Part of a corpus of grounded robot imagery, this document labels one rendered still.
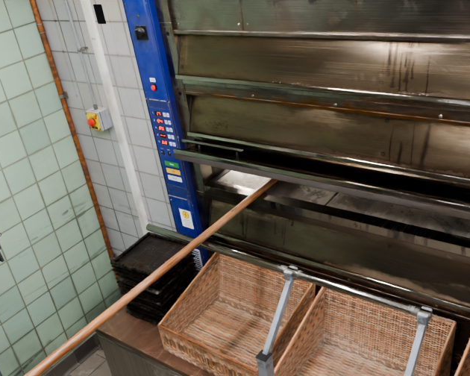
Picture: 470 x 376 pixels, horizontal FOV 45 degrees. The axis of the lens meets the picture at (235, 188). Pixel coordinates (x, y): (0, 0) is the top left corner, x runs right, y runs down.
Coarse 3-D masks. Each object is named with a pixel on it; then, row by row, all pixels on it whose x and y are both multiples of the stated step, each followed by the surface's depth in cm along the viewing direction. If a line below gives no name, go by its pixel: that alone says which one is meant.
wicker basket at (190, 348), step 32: (224, 256) 272; (192, 288) 263; (224, 288) 277; (192, 320) 268; (224, 320) 267; (256, 320) 263; (288, 320) 230; (192, 352) 251; (224, 352) 248; (256, 352) 246
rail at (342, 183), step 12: (192, 156) 235; (204, 156) 231; (216, 156) 228; (252, 168) 217; (264, 168) 213; (276, 168) 211; (312, 180) 202; (324, 180) 199; (336, 180) 196; (384, 192) 186; (396, 192) 183; (408, 192) 182; (444, 204) 174; (456, 204) 172; (468, 204) 171
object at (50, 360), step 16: (256, 192) 243; (240, 208) 235; (224, 224) 228; (192, 240) 218; (176, 256) 210; (160, 272) 204; (144, 288) 198; (96, 320) 185; (80, 336) 180; (64, 352) 175
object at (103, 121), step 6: (90, 108) 282; (102, 108) 279; (90, 114) 278; (96, 114) 275; (102, 114) 277; (108, 114) 280; (96, 120) 277; (102, 120) 278; (108, 120) 281; (96, 126) 280; (102, 126) 278; (108, 126) 281
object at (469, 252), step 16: (208, 192) 263; (224, 192) 256; (240, 192) 251; (272, 208) 242; (288, 208) 236; (304, 208) 231; (320, 208) 229; (336, 208) 228; (336, 224) 224; (352, 224) 219; (368, 224) 215; (384, 224) 213; (400, 224) 211; (416, 240) 204; (432, 240) 200; (448, 240) 198; (464, 240) 197
